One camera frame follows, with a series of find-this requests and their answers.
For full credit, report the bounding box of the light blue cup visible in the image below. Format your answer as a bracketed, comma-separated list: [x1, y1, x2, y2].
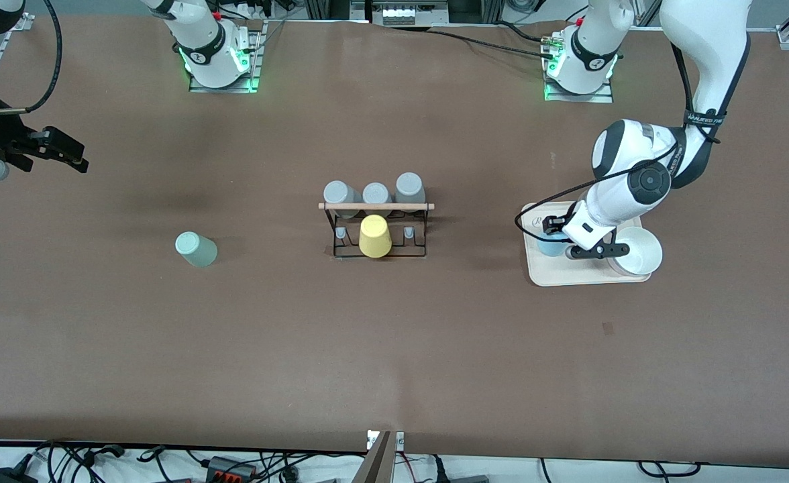
[537, 231, 570, 258]

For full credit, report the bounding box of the pale green cup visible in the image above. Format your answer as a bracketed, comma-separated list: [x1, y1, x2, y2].
[175, 231, 219, 268]

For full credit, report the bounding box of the beige rectangular tray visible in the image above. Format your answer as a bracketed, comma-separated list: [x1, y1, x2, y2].
[522, 199, 653, 288]

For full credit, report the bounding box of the white bowl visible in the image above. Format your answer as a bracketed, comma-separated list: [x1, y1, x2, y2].
[606, 227, 664, 278]

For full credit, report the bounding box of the grey cup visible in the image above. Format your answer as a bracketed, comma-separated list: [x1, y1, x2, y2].
[362, 182, 394, 215]
[323, 180, 363, 219]
[394, 172, 427, 215]

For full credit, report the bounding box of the yellow cup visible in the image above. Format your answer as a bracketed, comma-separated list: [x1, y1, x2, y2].
[358, 214, 393, 259]

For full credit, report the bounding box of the white power strip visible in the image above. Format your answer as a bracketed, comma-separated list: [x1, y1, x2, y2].
[381, 5, 437, 26]

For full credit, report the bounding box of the black connector with orange levers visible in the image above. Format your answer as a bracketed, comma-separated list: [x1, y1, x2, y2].
[205, 455, 259, 483]

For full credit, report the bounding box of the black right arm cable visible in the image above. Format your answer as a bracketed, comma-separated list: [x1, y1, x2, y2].
[0, 0, 64, 115]

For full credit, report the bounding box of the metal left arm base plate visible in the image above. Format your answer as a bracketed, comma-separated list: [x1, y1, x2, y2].
[543, 30, 615, 104]

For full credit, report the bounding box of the black wire cup rack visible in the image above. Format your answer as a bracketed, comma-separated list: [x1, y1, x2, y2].
[319, 200, 435, 260]

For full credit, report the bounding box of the black cable on table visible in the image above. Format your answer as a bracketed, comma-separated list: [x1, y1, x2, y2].
[428, 23, 560, 61]

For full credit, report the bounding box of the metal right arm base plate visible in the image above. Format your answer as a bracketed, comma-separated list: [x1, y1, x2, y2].
[189, 20, 266, 94]

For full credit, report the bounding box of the brown slanted post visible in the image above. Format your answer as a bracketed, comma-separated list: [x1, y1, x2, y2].
[350, 431, 396, 483]

